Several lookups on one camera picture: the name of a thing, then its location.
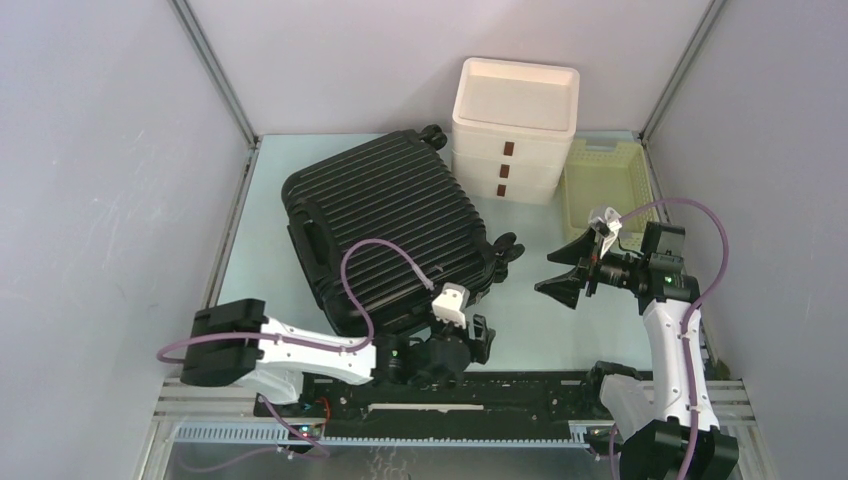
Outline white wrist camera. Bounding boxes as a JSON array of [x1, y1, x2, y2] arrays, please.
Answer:
[[588, 206, 622, 258], [431, 282, 470, 329]]

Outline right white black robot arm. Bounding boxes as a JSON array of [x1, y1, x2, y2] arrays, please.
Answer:
[[534, 221, 739, 479]]

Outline pale yellow perforated basket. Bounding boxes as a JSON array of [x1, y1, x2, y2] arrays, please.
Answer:
[[561, 138, 654, 242]]

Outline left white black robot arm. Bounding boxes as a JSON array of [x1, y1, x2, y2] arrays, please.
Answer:
[[180, 299, 496, 417]]

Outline white stacked drawer unit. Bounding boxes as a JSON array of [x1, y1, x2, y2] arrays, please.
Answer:
[[451, 57, 580, 205]]

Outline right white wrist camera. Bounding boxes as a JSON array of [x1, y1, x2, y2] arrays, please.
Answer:
[[588, 206, 622, 258]]

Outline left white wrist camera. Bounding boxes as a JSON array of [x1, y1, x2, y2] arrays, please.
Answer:
[[431, 282, 470, 329]]

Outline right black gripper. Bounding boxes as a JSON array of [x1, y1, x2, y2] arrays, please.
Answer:
[[535, 225, 647, 309]]

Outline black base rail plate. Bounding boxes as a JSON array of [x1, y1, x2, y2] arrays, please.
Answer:
[[253, 370, 612, 442]]

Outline black ribbed hard-shell suitcase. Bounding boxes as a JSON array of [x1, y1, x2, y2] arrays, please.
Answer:
[[281, 124, 524, 337]]

